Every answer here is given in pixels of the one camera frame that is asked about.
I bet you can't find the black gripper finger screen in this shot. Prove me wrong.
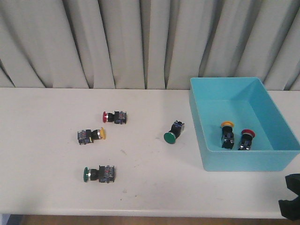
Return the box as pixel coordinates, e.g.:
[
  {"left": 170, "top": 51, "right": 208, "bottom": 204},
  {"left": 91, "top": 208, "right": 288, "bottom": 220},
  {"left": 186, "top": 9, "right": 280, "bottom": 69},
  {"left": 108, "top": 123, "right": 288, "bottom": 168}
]
[
  {"left": 278, "top": 196, "right": 300, "bottom": 220},
  {"left": 285, "top": 173, "right": 300, "bottom": 196}
]

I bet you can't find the red push button front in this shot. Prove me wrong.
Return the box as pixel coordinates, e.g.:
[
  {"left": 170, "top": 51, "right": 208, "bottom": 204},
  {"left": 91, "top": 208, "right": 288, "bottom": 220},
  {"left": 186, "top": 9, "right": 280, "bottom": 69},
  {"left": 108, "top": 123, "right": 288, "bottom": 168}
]
[{"left": 238, "top": 129, "right": 255, "bottom": 150}]

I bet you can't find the red push button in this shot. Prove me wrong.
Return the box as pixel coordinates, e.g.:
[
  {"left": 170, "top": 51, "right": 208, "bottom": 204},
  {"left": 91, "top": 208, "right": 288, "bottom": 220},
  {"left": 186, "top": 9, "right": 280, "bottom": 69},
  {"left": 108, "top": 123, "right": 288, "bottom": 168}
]
[
  {"left": 102, "top": 111, "right": 127, "bottom": 125},
  {"left": 238, "top": 129, "right": 255, "bottom": 150}
]

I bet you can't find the yellow push button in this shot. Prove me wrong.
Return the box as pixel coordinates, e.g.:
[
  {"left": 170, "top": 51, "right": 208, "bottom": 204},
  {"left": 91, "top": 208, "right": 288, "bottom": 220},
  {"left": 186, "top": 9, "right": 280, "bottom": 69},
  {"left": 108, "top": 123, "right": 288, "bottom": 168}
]
[
  {"left": 220, "top": 121, "right": 234, "bottom": 149},
  {"left": 77, "top": 127, "right": 106, "bottom": 145}
]

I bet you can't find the blue plastic box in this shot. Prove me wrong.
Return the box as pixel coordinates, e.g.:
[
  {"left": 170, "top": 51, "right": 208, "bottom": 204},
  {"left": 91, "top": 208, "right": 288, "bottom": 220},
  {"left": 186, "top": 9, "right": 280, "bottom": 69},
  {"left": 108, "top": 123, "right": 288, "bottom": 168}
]
[{"left": 189, "top": 77, "right": 300, "bottom": 172}]

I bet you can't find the green push button right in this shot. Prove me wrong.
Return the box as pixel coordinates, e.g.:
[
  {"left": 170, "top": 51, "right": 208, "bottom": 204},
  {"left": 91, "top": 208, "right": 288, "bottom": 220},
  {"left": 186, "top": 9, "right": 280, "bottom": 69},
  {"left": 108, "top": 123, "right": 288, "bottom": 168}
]
[{"left": 163, "top": 120, "right": 185, "bottom": 144}]

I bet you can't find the green push button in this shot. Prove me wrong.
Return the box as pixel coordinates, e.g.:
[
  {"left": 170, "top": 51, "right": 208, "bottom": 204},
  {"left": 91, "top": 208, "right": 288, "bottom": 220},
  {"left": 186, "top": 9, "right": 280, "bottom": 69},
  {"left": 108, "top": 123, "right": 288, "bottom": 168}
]
[
  {"left": 163, "top": 120, "right": 185, "bottom": 144},
  {"left": 83, "top": 165, "right": 115, "bottom": 183}
]

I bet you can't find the red push button back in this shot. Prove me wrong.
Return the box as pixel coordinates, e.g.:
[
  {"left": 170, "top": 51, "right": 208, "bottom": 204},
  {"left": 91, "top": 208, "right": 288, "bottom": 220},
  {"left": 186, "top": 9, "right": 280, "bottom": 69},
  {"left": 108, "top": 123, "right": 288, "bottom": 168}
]
[{"left": 102, "top": 111, "right": 127, "bottom": 125}]

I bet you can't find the green push button front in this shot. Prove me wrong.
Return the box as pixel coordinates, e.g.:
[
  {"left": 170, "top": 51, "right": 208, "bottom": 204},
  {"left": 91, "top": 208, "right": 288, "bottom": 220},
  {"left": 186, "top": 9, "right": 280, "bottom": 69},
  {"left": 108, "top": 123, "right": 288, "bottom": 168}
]
[{"left": 83, "top": 165, "right": 115, "bottom": 183}]

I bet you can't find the yellow push button lying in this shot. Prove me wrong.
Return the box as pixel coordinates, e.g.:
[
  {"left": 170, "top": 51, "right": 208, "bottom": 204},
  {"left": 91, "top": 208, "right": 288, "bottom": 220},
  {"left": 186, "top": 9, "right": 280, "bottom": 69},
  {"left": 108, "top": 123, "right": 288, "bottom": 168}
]
[{"left": 77, "top": 127, "right": 106, "bottom": 145}]

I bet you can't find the grey pleated curtain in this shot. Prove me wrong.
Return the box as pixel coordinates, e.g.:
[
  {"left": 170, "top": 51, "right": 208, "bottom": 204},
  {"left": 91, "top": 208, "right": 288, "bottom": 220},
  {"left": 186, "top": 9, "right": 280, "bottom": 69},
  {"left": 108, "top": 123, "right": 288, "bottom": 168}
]
[{"left": 0, "top": 0, "right": 300, "bottom": 90}]

